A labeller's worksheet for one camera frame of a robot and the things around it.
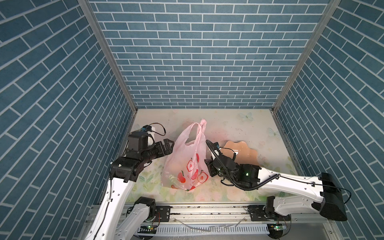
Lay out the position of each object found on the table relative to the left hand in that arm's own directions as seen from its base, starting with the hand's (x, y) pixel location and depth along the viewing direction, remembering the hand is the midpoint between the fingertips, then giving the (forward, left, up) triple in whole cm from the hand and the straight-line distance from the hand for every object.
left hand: (168, 144), depth 70 cm
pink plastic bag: (-6, -9, -9) cm, 14 cm away
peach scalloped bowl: (+7, -44, -24) cm, 51 cm away
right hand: (-4, -18, -8) cm, 20 cm away
